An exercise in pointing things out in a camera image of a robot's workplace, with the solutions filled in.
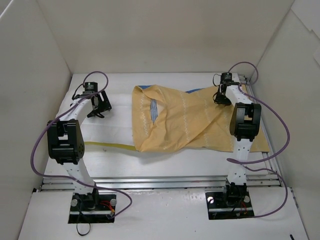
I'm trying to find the white pillow yellow trim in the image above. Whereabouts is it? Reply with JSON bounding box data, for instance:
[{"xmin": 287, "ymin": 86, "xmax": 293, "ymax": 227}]
[{"xmin": 80, "ymin": 93, "xmax": 136, "ymax": 151}]

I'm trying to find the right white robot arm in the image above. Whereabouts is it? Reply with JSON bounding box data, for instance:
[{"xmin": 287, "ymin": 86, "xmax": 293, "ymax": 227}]
[{"xmin": 213, "ymin": 72, "xmax": 262, "ymax": 206}]

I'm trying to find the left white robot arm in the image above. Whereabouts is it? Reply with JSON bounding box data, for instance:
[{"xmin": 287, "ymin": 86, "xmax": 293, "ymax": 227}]
[{"xmin": 47, "ymin": 82, "xmax": 112, "ymax": 210}]

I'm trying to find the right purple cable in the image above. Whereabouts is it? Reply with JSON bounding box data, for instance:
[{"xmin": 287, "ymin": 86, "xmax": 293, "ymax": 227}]
[{"xmin": 226, "ymin": 61, "xmax": 291, "ymax": 217}]

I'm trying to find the aluminium frame rail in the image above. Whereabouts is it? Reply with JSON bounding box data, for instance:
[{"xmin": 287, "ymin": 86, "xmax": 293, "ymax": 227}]
[{"xmin": 42, "ymin": 72, "xmax": 281, "ymax": 191}]

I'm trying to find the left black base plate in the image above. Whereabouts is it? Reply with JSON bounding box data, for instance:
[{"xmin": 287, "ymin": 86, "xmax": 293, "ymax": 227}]
[{"xmin": 68, "ymin": 194, "xmax": 117, "ymax": 224}]

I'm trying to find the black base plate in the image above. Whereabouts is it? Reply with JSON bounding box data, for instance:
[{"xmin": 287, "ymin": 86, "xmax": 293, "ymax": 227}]
[
  {"xmin": 205, "ymin": 191, "xmax": 255, "ymax": 221},
  {"xmin": 68, "ymin": 194, "xmax": 117, "ymax": 224}
]

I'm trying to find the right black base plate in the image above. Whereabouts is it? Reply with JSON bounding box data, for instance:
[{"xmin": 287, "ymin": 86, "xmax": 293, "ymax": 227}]
[{"xmin": 205, "ymin": 191, "xmax": 255, "ymax": 221}]

